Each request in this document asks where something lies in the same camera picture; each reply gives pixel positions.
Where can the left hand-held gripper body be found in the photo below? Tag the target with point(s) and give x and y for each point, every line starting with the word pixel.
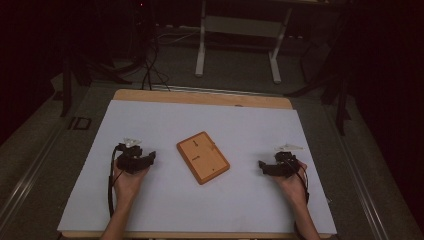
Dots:
pixel 131 160

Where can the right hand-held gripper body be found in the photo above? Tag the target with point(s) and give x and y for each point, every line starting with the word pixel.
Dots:
pixel 283 165

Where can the wooden photo frame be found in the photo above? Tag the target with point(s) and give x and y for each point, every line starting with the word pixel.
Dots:
pixel 203 158

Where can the person's left hand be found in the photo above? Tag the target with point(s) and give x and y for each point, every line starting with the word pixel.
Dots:
pixel 128 185

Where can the person's right hand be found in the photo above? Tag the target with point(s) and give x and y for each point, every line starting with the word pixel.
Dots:
pixel 295 188

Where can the white table mat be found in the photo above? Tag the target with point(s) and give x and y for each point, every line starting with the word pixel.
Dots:
pixel 233 126

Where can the wooden table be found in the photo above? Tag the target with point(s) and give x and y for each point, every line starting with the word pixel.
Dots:
pixel 200 98

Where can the dark tripod stand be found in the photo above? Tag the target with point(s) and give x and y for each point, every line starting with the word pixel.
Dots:
pixel 66 86
pixel 340 96

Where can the white metal stand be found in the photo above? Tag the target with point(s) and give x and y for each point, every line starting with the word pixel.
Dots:
pixel 201 50

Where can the metal floor rail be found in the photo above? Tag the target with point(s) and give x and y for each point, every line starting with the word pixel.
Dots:
pixel 360 180
pixel 26 180

